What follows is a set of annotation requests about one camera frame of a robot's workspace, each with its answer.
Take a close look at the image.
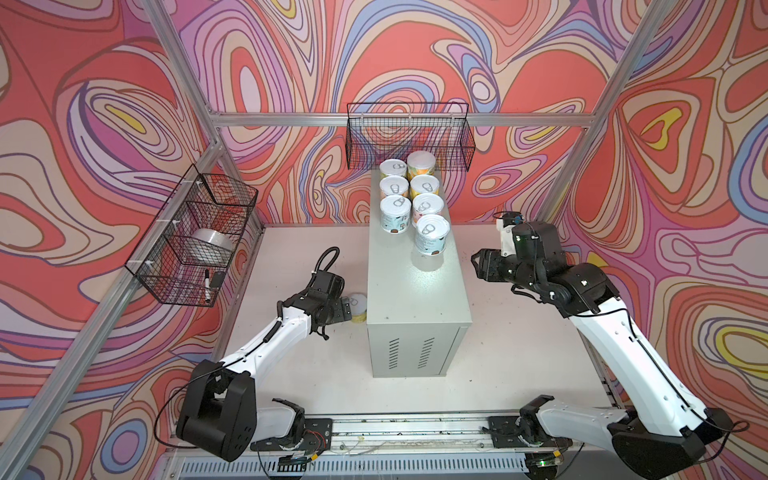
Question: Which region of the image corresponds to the can mid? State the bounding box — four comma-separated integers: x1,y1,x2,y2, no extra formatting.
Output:
380,195,411,234

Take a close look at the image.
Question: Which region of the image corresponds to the red label can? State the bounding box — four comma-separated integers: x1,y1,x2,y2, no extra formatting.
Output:
411,193,445,222

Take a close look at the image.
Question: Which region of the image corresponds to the yellow label can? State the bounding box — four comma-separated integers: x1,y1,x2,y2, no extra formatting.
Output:
410,174,440,198

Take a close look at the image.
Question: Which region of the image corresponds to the can mid column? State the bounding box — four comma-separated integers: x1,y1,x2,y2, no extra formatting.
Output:
379,175,410,199

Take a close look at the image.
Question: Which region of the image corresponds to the orange label can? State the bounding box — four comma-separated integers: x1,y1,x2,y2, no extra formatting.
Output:
406,150,436,180

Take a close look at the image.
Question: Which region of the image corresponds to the green label can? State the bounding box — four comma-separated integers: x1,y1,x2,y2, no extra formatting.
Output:
379,158,407,178

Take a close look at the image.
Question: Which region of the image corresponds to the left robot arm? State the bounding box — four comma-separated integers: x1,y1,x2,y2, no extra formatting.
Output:
176,270,351,462

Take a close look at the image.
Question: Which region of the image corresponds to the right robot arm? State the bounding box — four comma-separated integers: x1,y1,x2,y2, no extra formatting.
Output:
471,212,736,479

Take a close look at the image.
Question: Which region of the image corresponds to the grey metal cabinet counter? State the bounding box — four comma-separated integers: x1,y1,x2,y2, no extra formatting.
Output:
367,170,472,378

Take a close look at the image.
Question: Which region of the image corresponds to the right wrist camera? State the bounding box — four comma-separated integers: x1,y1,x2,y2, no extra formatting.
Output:
495,211,525,229

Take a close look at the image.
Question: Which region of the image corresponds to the black wire basket left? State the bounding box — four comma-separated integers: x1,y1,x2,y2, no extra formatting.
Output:
125,165,259,307

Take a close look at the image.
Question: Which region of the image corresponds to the black wire basket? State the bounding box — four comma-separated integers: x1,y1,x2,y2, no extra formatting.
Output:
345,100,476,172
125,165,259,307

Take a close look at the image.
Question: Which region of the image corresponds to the black wire basket back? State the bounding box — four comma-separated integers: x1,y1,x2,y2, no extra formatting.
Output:
345,100,476,172

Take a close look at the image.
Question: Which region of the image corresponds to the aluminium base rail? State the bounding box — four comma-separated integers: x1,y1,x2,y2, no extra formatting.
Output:
161,410,667,480

